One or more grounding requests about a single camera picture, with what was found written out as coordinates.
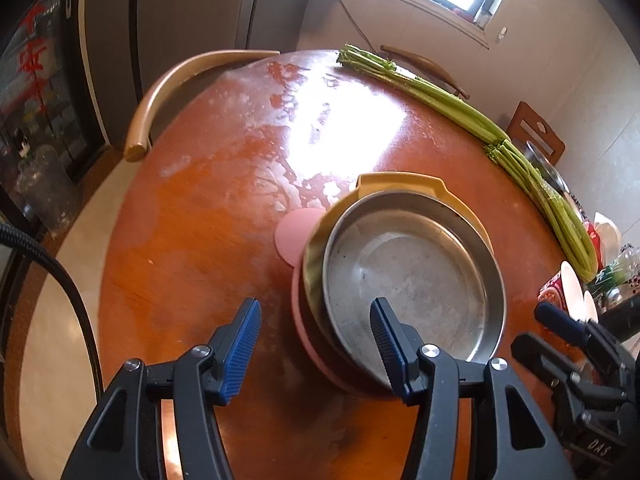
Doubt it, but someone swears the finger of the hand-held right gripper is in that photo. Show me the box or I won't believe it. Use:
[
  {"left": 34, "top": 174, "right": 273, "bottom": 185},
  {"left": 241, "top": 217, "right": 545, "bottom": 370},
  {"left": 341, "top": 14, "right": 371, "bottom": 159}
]
[
  {"left": 534, "top": 301, "right": 628, "bottom": 391},
  {"left": 510, "top": 332, "right": 621, "bottom": 411}
]

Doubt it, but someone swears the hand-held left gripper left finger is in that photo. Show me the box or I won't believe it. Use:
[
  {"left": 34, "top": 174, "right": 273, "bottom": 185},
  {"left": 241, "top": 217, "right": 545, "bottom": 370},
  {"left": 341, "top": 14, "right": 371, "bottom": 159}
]
[{"left": 60, "top": 297, "right": 263, "bottom": 480}]

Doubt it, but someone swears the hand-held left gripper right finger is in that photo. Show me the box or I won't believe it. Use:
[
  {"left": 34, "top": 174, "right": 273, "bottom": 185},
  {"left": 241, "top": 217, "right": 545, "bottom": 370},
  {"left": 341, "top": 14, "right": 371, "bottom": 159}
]
[{"left": 369, "top": 297, "right": 576, "bottom": 480}]

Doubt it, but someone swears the round metal tray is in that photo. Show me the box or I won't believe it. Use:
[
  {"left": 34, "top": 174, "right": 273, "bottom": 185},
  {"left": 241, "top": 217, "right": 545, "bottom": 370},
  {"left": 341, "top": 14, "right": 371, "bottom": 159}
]
[{"left": 320, "top": 190, "right": 508, "bottom": 368}]

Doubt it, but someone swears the pink bear-shaped plate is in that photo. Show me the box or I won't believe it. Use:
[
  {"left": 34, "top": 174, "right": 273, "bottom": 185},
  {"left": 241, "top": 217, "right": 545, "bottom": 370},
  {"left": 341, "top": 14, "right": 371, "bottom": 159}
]
[{"left": 274, "top": 208, "right": 396, "bottom": 396}]

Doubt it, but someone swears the yellow shell-shaped plate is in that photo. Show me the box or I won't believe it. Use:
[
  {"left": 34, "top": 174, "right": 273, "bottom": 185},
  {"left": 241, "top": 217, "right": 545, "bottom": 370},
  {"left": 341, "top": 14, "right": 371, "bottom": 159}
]
[{"left": 302, "top": 172, "right": 496, "bottom": 321}]

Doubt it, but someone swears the clear bottle with green label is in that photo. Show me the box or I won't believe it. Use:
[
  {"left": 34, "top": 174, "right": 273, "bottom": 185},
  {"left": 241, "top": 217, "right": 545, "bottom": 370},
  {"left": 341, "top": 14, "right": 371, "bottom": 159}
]
[{"left": 590, "top": 245, "right": 640, "bottom": 301}]

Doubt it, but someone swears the red tissue pack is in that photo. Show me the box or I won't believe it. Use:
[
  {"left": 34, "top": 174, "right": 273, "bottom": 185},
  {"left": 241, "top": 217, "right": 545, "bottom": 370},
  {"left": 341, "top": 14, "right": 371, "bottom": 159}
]
[{"left": 582, "top": 212, "right": 623, "bottom": 266}]

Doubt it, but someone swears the steel basin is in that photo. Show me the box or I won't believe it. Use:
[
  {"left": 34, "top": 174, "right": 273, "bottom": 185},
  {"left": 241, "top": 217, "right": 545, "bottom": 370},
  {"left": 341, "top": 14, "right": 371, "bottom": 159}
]
[{"left": 524, "top": 141, "right": 571, "bottom": 195}]

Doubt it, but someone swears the wooden chair with carved back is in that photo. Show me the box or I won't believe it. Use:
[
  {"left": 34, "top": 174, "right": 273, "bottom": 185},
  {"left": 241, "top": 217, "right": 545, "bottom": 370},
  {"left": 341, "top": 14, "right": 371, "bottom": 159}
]
[{"left": 506, "top": 101, "right": 566, "bottom": 166}]

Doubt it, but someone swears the long celery bunch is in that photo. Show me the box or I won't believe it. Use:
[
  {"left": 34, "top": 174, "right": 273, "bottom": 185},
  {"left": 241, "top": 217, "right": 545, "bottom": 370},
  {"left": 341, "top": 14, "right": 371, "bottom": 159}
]
[{"left": 337, "top": 44, "right": 508, "bottom": 148}]

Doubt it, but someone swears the clear water jug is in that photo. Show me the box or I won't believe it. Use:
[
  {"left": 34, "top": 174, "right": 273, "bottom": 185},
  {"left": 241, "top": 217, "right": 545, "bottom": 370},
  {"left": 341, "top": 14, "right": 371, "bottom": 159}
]
[{"left": 15, "top": 145, "right": 81, "bottom": 231}]

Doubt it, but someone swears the dark wooden curved chair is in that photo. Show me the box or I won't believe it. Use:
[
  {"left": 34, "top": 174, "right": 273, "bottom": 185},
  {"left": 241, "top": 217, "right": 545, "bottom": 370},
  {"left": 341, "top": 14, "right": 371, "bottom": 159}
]
[{"left": 380, "top": 45, "right": 471, "bottom": 101}]

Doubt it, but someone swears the dark glass door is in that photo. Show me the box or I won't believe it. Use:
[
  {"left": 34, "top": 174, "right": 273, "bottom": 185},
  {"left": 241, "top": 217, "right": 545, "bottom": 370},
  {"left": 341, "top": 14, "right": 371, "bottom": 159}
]
[{"left": 0, "top": 0, "right": 106, "bottom": 241}]

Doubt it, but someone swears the grey refrigerator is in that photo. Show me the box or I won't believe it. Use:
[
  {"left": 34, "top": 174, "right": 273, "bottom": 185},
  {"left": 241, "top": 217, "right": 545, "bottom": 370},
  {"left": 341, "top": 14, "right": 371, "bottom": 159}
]
[{"left": 77, "top": 0, "right": 321, "bottom": 146}]

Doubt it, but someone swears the black braided cable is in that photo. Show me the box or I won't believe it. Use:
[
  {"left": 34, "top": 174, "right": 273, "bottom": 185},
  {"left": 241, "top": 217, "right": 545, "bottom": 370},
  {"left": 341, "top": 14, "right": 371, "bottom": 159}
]
[{"left": 0, "top": 222, "right": 103, "bottom": 401}]

